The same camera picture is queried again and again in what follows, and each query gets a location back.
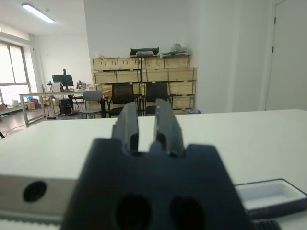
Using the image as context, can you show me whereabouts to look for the wooden desk white legs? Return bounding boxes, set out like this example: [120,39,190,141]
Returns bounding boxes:
[19,90,106,127]

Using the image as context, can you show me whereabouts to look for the white door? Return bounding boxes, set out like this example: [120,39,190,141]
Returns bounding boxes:
[265,0,307,111]

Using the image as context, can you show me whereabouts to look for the black mesh chair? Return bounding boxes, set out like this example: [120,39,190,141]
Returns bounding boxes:
[105,83,142,118]
[142,82,173,117]

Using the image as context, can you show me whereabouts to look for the black computer monitor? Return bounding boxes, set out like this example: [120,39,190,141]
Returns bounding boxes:
[52,68,74,91]

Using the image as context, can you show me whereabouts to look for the black pole stand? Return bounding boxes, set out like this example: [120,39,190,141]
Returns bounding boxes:
[137,55,147,117]

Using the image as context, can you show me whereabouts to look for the long ceiling light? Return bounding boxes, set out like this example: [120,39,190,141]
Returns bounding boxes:
[21,3,55,24]

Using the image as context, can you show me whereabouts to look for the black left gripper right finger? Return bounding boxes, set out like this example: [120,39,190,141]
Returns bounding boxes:
[153,97,186,157]

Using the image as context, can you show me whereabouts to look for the silver metal tray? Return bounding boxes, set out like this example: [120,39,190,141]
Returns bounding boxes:
[160,52,190,58]

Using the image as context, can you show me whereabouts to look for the black computer tower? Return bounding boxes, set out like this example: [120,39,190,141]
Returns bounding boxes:
[59,98,74,115]

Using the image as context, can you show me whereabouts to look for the large window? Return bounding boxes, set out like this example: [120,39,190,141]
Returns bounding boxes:
[0,39,32,104]

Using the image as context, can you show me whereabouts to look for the clear plastic bag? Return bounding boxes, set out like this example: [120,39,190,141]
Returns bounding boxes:
[171,44,192,54]

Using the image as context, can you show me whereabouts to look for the glossy black box lid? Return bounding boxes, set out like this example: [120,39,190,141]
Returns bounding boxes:
[234,178,307,219]

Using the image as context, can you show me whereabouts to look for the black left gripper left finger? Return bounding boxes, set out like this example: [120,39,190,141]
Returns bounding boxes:
[111,102,140,154]

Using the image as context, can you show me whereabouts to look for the grey chair black legs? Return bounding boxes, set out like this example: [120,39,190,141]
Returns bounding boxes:
[71,90,104,119]

